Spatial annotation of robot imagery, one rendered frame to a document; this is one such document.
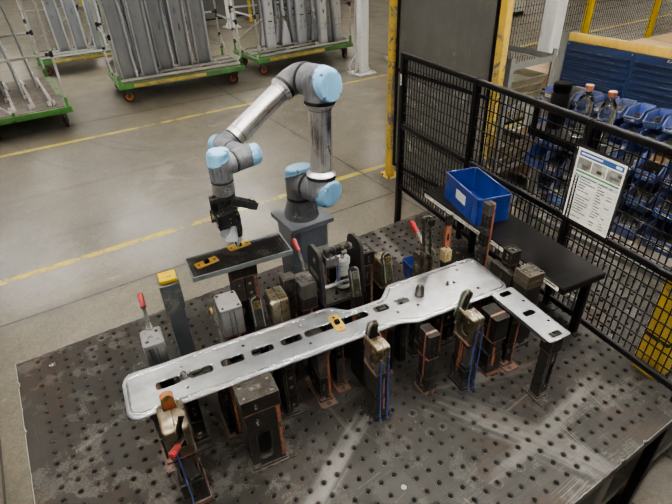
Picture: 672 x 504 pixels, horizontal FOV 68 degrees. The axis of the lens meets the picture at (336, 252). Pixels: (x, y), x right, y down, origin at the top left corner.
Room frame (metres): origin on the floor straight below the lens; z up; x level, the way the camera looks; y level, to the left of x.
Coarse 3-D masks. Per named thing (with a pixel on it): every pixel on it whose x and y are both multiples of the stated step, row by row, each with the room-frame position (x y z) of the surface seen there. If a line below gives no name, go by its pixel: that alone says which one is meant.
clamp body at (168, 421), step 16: (176, 400) 0.95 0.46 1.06; (160, 416) 0.89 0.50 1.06; (176, 416) 0.89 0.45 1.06; (176, 432) 0.85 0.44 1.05; (192, 432) 0.93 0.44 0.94; (192, 448) 0.86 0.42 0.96; (176, 464) 0.85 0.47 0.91; (192, 464) 0.87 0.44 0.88; (192, 480) 0.86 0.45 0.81; (208, 480) 0.93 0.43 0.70; (192, 496) 0.84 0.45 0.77; (208, 496) 0.86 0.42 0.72
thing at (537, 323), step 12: (504, 300) 1.40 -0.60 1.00; (516, 300) 1.40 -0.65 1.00; (528, 300) 1.39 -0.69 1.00; (516, 312) 1.33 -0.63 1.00; (540, 312) 1.33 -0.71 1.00; (528, 324) 1.27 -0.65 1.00; (540, 324) 1.27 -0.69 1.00; (552, 324) 1.26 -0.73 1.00; (540, 336) 1.21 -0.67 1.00; (564, 336) 1.20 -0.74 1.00
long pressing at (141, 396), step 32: (448, 288) 1.48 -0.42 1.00; (480, 288) 1.47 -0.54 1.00; (288, 320) 1.33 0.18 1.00; (320, 320) 1.33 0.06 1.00; (384, 320) 1.32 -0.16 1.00; (416, 320) 1.31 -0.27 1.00; (224, 352) 1.19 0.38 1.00; (288, 352) 1.18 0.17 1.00; (320, 352) 1.18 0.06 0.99; (128, 384) 1.07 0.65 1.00; (192, 384) 1.06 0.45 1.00; (224, 384) 1.06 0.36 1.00; (128, 416) 0.95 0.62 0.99
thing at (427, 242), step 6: (426, 216) 1.65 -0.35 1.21; (426, 222) 1.65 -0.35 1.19; (432, 222) 1.62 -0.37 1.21; (426, 228) 1.64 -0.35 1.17; (426, 234) 1.64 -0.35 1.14; (426, 240) 1.64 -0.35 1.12; (432, 240) 1.64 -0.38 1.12; (426, 246) 1.62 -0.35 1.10; (432, 246) 1.63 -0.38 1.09; (426, 252) 1.62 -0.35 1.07; (432, 252) 1.63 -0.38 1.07; (426, 258) 1.61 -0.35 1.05
